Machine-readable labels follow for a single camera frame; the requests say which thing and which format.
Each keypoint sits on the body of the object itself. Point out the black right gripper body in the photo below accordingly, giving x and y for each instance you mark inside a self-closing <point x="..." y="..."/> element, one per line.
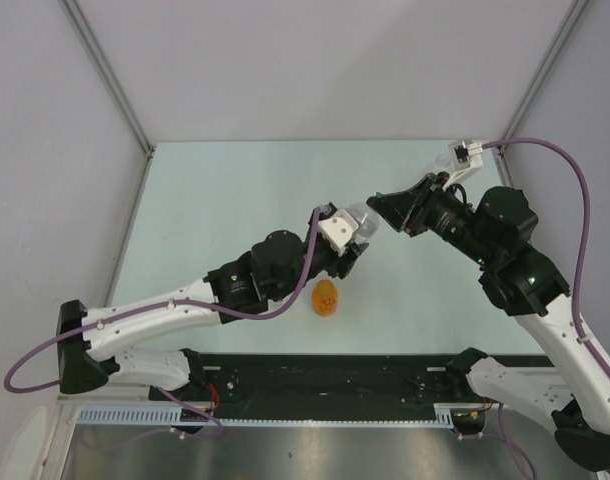
<point x="446" y="218"/>

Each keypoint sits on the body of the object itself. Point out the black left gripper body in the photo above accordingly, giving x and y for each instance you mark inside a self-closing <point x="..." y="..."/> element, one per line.
<point x="337" y="265"/>

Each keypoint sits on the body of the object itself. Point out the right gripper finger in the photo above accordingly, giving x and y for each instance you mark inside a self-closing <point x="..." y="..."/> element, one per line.
<point x="427" y="179"/>
<point x="394" y="208"/>

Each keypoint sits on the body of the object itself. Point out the large clear bottle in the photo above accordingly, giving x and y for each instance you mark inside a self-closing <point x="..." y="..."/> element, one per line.
<point x="441" y="167"/>

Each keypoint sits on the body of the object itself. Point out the clear bottle blue cap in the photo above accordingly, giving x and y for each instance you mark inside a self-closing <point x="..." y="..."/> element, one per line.
<point x="367" y="219"/>

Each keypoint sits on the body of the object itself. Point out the orange juice bottle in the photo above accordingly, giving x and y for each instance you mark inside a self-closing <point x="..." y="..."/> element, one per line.
<point x="324" y="298"/>

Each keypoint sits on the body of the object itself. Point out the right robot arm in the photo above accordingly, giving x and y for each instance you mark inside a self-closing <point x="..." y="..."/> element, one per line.
<point x="527" y="286"/>

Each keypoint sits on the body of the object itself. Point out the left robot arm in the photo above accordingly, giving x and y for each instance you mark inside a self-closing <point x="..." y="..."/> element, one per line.
<point x="98" y="346"/>

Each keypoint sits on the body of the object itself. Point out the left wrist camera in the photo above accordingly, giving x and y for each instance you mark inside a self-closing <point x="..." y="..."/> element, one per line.
<point x="338" y="230"/>

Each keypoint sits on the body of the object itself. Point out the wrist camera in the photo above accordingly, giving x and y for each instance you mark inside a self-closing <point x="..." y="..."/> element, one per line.
<point x="338" y="230"/>
<point x="466" y="159"/>

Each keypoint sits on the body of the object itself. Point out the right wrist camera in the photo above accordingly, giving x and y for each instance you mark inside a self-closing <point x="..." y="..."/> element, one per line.
<point x="466" y="159"/>

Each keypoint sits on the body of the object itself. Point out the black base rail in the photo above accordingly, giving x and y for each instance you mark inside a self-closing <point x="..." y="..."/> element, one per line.
<point x="361" y="388"/>

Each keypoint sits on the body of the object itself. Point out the right aluminium frame post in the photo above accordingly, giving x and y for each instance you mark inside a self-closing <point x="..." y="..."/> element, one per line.
<point x="571" y="21"/>

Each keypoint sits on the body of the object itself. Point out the aluminium frame post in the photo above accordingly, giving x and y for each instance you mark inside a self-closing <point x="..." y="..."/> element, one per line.
<point x="100" y="61"/>
<point x="571" y="21"/>

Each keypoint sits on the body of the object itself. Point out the left aluminium frame post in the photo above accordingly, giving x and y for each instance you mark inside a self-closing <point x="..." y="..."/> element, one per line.
<point x="100" y="61"/>

